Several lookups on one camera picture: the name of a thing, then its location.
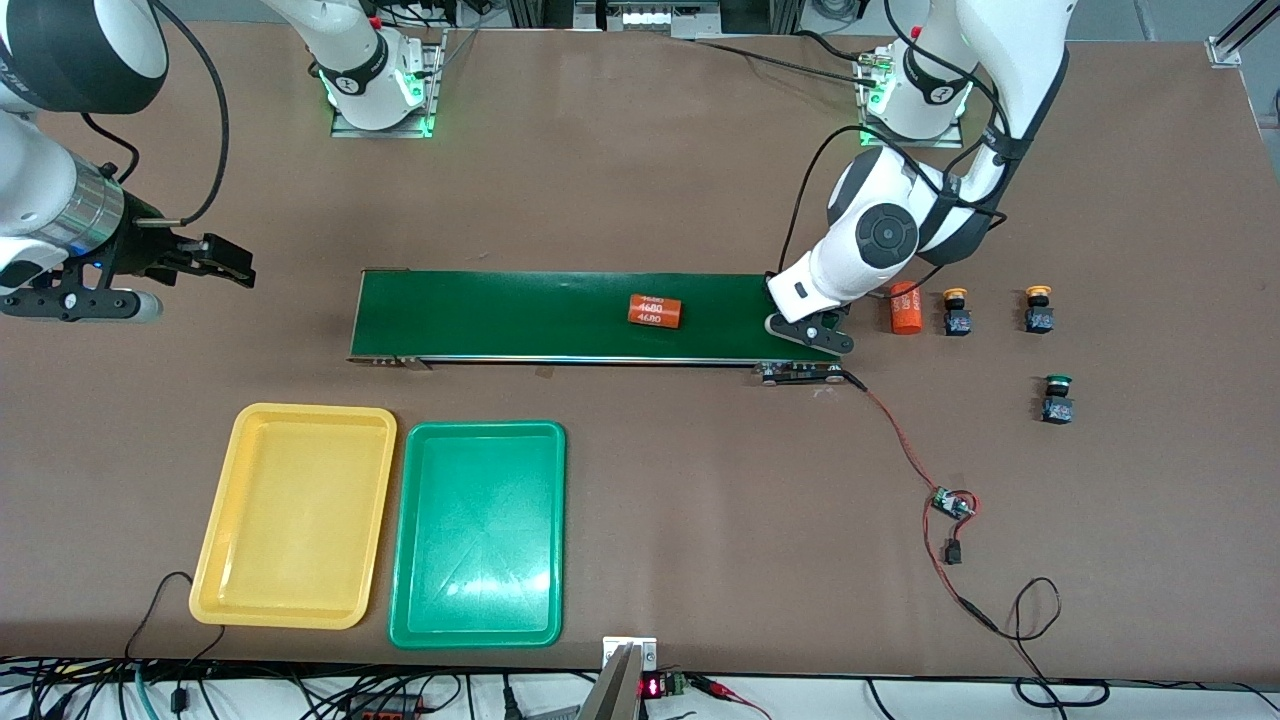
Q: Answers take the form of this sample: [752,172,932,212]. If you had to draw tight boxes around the yellow plastic tray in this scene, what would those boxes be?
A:
[189,403,398,631]

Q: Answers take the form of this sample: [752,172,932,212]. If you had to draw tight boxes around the green belt conveyor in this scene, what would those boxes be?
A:
[347,268,846,386]

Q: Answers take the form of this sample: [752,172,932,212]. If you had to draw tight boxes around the grey metal equipment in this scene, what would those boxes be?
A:
[575,0,701,39]

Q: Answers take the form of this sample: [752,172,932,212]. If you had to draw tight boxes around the green plastic tray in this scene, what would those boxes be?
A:
[388,421,567,650]

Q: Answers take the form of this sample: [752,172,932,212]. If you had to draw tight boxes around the red clip lead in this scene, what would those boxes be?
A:
[690,675,773,720]

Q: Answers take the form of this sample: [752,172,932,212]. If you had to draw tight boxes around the red black twisted wire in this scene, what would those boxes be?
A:
[843,370,1001,636]

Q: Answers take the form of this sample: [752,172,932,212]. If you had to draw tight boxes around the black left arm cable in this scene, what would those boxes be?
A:
[778,0,1011,276]

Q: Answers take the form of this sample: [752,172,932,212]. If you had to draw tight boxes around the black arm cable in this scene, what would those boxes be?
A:
[82,0,231,229]
[778,0,1011,276]

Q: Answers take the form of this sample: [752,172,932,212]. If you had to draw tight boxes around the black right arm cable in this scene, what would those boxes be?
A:
[82,0,231,229]

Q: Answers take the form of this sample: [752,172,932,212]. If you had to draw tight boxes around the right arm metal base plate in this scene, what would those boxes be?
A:
[330,28,446,139]

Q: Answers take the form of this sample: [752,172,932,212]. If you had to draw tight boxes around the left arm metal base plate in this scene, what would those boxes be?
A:
[855,48,966,149]

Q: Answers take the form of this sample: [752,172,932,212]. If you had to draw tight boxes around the black table cable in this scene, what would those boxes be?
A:
[695,28,881,89]

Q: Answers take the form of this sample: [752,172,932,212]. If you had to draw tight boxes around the thin black cable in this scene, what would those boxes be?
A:
[125,571,226,666]

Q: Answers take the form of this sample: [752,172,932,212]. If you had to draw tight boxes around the black looped cable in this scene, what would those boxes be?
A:
[985,577,1111,709]

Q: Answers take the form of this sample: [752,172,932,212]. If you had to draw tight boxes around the grey metal camera mount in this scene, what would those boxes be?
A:
[577,636,659,720]

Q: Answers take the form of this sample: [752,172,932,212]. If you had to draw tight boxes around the aluminium frame profile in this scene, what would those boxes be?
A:
[1207,0,1280,69]

